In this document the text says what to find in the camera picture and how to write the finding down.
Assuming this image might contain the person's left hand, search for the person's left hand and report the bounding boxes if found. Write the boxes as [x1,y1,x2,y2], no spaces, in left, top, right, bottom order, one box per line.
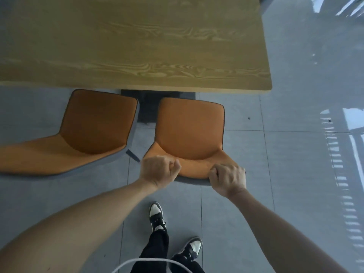
[140,155,182,191]

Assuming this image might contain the person's right hand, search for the person's right hand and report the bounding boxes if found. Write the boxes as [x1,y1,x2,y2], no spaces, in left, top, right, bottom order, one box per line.
[209,164,247,198]

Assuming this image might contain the orange upholstered chair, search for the orange upholstered chair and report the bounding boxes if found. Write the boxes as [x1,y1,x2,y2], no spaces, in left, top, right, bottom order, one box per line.
[143,96,247,186]
[0,89,141,177]

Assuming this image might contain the person's right forearm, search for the person's right forearm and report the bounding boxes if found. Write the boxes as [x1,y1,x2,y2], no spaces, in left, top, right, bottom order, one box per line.
[227,187,350,273]

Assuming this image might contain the person's left forearm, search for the person's left forearm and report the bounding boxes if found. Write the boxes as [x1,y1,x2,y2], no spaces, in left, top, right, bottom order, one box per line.
[0,177,158,273]

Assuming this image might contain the black and white left shoe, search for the black and white left shoe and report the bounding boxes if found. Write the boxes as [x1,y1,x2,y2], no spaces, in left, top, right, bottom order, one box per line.
[149,202,168,232]

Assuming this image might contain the black and white shoe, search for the black and white shoe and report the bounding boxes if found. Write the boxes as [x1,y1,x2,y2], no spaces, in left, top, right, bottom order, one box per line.
[172,237,203,261]
[149,202,168,232]

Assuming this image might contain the black table base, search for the black table base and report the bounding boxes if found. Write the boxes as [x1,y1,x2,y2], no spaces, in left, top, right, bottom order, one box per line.
[121,89,197,125]

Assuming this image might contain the black and white right shoe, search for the black and white right shoe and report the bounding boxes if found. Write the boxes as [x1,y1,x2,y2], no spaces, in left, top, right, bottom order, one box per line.
[172,237,203,261]

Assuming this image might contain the black trousers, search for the black trousers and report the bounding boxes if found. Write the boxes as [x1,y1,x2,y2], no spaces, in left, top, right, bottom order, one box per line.
[138,228,205,273]

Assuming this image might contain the white cable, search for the white cable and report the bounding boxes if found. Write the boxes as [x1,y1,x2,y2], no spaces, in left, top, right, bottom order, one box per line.
[111,258,194,273]

